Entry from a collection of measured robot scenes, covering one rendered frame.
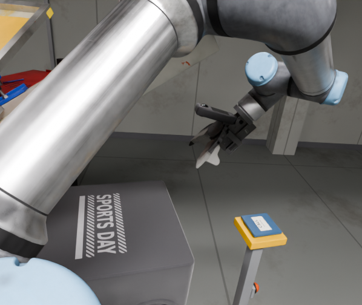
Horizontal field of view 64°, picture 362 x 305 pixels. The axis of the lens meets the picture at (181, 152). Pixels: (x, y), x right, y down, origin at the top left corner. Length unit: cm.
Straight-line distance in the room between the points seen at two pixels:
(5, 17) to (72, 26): 193
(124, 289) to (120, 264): 7
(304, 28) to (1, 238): 36
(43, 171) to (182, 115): 357
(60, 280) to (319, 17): 36
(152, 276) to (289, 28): 70
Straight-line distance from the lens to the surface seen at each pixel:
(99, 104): 29
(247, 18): 35
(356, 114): 464
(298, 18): 37
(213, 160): 82
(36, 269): 21
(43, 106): 28
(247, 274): 115
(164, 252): 89
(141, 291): 90
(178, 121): 384
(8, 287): 21
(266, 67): 72
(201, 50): 51
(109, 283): 85
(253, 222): 102
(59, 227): 100
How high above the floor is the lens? 158
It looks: 26 degrees down
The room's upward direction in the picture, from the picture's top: 5 degrees clockwise
